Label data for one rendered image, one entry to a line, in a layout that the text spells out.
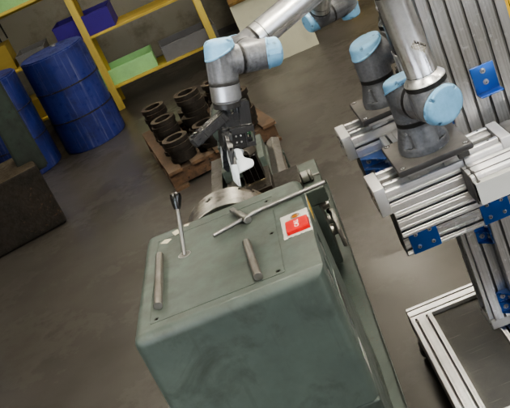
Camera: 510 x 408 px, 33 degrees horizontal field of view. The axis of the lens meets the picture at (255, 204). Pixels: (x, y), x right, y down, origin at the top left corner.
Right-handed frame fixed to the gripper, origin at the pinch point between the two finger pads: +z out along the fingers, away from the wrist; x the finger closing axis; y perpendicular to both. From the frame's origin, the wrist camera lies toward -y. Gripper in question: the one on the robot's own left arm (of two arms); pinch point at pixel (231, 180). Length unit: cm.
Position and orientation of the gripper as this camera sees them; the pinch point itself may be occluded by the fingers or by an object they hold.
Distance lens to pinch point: 218.0
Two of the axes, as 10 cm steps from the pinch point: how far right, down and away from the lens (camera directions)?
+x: -2.2, -2.8, 9.3
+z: 1.4, 9.4, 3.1
